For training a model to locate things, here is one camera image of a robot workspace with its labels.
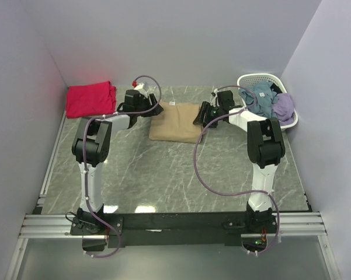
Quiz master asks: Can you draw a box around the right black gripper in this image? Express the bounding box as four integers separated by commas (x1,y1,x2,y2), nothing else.
193,101,223,129

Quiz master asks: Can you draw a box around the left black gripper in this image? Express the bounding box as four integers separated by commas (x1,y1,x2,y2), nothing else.
135,94,164,118

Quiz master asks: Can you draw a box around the beige t-shirt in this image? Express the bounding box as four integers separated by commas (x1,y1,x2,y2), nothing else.
149,101,202,144

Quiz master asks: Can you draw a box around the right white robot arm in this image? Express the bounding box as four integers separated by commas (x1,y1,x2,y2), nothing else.
193,90,286,233

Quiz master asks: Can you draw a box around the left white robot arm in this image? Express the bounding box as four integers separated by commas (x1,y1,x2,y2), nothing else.
71,83,163,235

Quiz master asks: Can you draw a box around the white laundry basket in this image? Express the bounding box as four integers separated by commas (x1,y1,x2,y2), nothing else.
237,73,298,130

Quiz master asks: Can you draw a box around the blue t-shirt in basket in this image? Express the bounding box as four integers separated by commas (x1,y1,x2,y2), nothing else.
239,80,279,118

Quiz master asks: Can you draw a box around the folded red t-shirt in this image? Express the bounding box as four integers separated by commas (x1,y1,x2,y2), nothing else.
65,81,116,118

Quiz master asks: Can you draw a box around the purple t-shirt in basket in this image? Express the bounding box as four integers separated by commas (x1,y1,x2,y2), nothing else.
272,93,294,125

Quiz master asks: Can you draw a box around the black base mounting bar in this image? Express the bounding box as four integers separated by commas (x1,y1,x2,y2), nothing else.
70,210,278,251

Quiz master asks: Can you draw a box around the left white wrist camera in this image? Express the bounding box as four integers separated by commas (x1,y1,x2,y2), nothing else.
134,82,149,97

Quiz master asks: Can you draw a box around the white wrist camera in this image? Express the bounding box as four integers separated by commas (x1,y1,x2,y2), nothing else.
134,82,149,97
210,88,218,107

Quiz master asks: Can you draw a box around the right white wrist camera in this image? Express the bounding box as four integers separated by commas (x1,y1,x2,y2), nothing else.
210,88,218,107

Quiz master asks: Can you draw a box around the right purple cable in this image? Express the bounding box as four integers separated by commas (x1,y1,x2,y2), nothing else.
193,85,281,257

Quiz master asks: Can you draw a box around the purple cable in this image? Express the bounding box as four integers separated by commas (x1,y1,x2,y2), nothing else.
82,75,162,259
193,85,281,257

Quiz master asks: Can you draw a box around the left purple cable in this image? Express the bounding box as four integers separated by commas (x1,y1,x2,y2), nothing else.
82,75,162,259

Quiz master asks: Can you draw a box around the aluminium frame rail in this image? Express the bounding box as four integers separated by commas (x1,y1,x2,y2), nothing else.
8,118,340,279

